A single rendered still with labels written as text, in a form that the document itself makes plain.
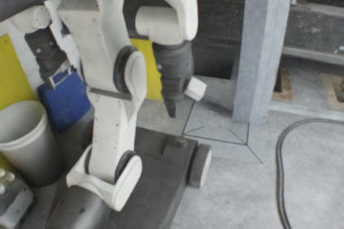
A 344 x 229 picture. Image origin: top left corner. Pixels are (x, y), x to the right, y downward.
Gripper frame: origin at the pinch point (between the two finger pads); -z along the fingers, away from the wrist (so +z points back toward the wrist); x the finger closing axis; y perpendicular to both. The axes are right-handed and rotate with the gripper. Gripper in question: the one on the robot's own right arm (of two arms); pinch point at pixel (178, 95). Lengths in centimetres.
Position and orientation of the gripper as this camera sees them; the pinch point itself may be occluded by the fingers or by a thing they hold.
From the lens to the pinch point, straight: 70.3
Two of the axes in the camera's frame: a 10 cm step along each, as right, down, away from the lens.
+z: -1.1, -6.5, -7.5
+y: -9.4, -1.8, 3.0
